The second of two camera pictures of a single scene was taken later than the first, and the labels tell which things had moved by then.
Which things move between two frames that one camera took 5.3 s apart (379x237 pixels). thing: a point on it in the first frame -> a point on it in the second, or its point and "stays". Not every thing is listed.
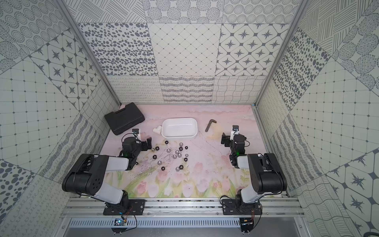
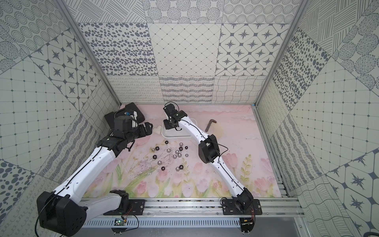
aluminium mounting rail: [184, 208] stays
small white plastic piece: [158, 130] stays
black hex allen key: [209, 124] stays
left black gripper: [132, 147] -> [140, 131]
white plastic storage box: [179, 128] stays
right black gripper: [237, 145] -> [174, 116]
